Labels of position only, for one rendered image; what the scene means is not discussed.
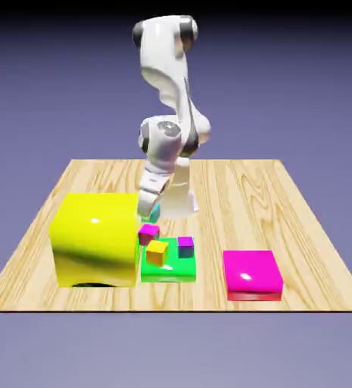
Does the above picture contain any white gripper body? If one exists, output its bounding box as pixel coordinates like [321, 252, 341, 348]
[136, 189, 164, 218]

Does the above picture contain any small teal cube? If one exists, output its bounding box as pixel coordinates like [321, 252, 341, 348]
[141, 202, 161, 224]

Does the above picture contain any small magenta cube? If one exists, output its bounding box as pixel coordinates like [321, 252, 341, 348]
[138, 224, 160, 247]

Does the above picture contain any small yellow cube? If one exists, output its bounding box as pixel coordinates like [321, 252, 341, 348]
[145, 239, 170, 268]

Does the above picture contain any small purple cube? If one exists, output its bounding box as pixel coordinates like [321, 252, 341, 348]
[176, 236, 195, 259]

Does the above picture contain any large yellow box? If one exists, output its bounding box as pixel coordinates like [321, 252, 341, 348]
[48, 192, 141, 289]

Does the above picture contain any large green box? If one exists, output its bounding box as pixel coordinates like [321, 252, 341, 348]
[139, 236, 198, 283]

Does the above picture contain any large magenta box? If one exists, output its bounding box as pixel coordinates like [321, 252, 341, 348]
[222, 249, 285, 302]

